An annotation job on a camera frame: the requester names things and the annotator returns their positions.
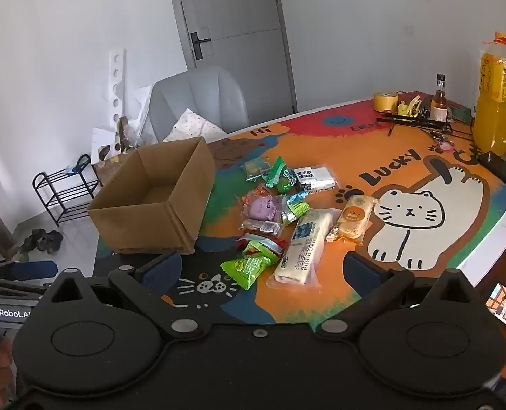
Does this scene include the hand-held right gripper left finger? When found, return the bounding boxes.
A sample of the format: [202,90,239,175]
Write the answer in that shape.
[43,251,207,343]

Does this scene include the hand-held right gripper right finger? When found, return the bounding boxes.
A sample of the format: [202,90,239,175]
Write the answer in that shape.
[319,252,487,343]

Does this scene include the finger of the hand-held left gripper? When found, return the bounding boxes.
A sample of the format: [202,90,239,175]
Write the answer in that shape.
[0,260,59,287]

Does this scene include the brown cardboard box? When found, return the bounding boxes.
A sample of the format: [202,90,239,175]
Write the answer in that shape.
[87,137,216,256]

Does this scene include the purple snack packet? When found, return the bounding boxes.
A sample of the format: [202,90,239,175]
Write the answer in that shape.
[246,194,285,223]

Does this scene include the dark slipper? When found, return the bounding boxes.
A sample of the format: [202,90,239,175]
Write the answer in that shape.
[21,228,46,254]
[43,230,64,255]

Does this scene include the yellow orange cake packet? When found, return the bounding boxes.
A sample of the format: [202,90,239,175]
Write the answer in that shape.
[326,194,379,246]

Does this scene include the long white cake packet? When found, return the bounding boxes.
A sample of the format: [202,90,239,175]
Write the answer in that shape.
[266,208,342,288]

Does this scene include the green packet with white print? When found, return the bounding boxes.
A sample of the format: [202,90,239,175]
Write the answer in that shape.
[220,239,281,291]

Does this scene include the black metal shoe rack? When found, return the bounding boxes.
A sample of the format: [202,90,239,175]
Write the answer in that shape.
[32,154,104,227]

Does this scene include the blue green snack packet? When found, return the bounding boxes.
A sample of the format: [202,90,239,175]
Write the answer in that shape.
[281,192,311,225]

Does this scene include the red blue snack packet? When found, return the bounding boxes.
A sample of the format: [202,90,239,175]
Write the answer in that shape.
[237,234,285,252]

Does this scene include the white and black snack packet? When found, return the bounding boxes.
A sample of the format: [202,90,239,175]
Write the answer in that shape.
[293,164,338,193]

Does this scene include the clear red snack packet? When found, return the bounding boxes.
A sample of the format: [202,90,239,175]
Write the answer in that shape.
[240,218,283,236]

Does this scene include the light blue bag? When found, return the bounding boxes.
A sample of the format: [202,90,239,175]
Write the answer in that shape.
[63,156,87,176]

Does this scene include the colourful cat printed table mat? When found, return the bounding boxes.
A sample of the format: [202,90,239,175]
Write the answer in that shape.
[95,91,506,325]

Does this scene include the grey green snack packet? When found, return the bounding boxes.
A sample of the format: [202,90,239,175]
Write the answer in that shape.
[241,156,273,181]

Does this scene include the dotted white cushion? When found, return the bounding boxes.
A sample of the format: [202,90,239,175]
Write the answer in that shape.
[162,108,228,144]

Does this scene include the black folding stand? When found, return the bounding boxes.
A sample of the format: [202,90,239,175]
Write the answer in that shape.
[377,113,454,137]

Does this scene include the white foam pieces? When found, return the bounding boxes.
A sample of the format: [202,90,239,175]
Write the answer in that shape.
[127,85,153,137]

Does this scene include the yellow tape roll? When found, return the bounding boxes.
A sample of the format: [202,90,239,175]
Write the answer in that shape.
[373,92,399,114]

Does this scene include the black rectangular box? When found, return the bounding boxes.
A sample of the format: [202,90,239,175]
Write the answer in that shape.
[477,150,506,199]

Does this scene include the grey chair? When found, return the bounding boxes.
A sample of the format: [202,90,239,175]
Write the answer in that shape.
[148,67,250,144]

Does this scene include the small glass bottle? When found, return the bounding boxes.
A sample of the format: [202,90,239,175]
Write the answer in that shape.
[431,73,449,124]

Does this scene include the white perforated board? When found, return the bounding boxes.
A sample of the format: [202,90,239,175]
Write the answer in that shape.
[108,47,126,154]

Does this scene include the large yellow snack bag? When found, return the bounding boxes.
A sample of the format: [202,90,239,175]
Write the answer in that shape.
[473,32,506,156]

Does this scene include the grey door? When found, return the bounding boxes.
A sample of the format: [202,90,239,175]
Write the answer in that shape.
[165,0,298,114]

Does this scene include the black door handle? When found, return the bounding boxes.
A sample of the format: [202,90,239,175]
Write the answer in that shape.
[190,30,213,60]

